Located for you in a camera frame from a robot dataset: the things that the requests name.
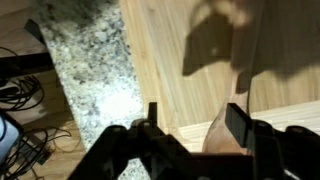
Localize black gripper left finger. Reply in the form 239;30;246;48
66;101;201;180

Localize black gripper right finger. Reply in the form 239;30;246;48
224;102;320;180

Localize long wooden spoon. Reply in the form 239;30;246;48
201;64;256;156

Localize large wooden cutting board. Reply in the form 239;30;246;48
118;0;320;154

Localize smaller wooden cutting board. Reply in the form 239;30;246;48
146;0;320;128

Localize black cable bundle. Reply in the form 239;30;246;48
0;46;73;180

